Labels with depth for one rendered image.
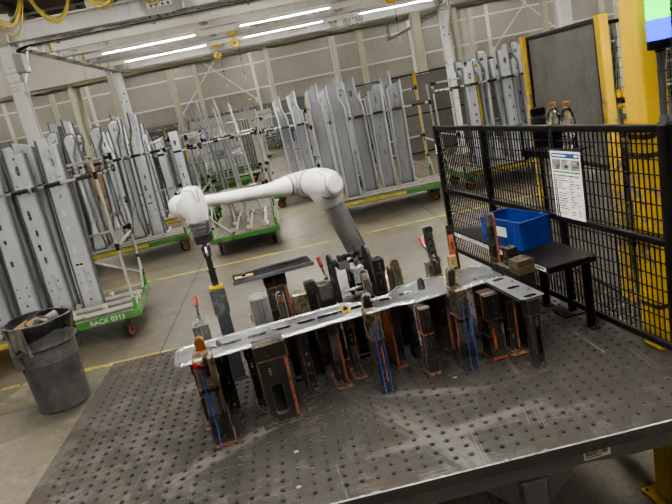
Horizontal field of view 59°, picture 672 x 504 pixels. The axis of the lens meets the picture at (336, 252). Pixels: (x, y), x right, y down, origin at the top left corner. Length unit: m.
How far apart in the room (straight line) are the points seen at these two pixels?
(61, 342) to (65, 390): 0.38
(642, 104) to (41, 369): 4.20
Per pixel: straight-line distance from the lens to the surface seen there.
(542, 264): 2.56
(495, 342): 2.51
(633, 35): 2.31
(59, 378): 4.98
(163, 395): 2.93
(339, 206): 2.75
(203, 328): 2.54
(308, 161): 11.97
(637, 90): 2.33
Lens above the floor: 1.84
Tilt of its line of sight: 14 degrees down
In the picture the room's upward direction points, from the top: 12 degrees counter-clockwise
